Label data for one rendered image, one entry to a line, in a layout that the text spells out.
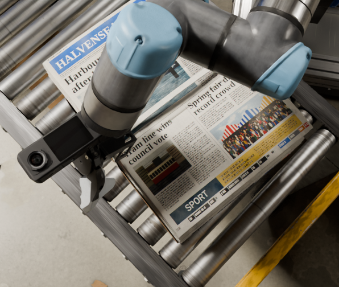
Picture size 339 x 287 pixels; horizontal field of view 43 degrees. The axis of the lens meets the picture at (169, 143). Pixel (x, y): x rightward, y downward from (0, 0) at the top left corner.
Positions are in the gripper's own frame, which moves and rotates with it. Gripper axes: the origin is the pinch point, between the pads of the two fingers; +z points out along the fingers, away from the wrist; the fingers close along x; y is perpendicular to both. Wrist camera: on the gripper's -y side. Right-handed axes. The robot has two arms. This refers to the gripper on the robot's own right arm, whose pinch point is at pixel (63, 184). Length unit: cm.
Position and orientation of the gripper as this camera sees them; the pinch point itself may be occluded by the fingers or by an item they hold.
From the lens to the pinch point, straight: 72.7
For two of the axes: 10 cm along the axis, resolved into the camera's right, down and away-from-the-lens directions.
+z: -4.0, 5.2, 7.5
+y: 6.7, -3.9, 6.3
